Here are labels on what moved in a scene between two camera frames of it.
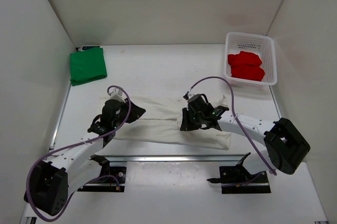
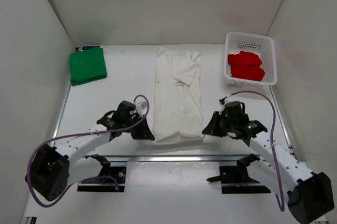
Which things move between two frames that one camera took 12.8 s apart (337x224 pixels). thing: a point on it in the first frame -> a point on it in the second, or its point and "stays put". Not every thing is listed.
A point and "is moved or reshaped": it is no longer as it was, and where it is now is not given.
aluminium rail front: (211, 158) stays put
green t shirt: (87, 65) stays put
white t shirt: (160, 122) is moved or reshaped
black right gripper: (187, 125) -> (212, 129)
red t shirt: (246, 65) stays put
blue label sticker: (88, 47) stays put
